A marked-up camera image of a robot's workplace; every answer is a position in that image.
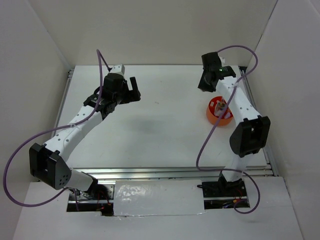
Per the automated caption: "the pink glue bottle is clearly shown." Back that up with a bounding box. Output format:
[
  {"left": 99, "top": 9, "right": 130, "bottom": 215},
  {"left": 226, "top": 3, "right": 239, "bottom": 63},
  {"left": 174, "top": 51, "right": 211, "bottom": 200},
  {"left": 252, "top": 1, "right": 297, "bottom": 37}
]
[{"left": 214, "top": 101, "right": 226, "bottom": 117}]

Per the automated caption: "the purple pink highlighter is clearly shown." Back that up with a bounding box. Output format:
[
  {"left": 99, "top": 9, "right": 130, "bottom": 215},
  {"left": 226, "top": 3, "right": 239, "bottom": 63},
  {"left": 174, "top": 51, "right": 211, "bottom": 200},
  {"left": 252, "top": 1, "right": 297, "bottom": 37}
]
[{"left": 224, "top": 112, "right": 231, "bottom": 119}]

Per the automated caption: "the small white red box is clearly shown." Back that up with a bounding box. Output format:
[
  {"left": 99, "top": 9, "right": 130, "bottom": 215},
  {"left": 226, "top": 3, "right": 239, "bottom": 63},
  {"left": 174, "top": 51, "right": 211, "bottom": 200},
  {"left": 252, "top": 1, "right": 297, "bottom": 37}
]
[{"left": 209, "top": 101, "right": 215, "bottom": 108}]

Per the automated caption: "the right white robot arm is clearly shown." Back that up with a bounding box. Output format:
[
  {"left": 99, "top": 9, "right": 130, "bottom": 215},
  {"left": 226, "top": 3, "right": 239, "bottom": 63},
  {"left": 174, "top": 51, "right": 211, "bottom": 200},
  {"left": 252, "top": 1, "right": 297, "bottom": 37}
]
[{"left": 198, "top": 51, "right": 271, "bottom": 196}]

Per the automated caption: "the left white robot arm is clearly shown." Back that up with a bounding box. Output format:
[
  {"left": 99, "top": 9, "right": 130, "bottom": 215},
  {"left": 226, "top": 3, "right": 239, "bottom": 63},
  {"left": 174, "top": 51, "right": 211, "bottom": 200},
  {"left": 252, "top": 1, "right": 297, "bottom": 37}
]
[{"left": 29, "top": 73, "right": 141, "bottom": 200}]

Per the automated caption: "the orange round divided container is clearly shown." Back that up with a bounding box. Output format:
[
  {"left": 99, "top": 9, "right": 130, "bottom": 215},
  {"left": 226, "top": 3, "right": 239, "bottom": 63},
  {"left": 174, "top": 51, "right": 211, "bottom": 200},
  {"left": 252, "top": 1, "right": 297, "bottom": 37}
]
[{"left": 206, "top": 96, "right": 233, "bottom": 127}]

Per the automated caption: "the white cover plate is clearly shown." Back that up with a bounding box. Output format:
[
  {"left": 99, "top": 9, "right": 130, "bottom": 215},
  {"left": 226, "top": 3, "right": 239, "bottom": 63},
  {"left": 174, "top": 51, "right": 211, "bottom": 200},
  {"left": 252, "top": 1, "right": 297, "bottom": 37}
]
[{"left": 113, "top": 179, "right": 205, "bottom": 217}]

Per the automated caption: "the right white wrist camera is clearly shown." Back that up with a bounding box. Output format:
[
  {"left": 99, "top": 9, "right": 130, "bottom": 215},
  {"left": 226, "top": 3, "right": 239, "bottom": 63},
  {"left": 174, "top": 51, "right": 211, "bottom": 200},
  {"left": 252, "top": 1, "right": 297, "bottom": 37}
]
[{"left": 219, "top": 56, "right": 226, "bottom": 65}]

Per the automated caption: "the aluminium frame rail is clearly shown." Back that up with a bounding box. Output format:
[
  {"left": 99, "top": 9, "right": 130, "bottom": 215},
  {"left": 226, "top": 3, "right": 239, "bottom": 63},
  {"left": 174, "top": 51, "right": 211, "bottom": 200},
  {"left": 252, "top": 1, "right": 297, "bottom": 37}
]
[{"left": 41, "top": 66, "right": 280, "bottom": 180}]

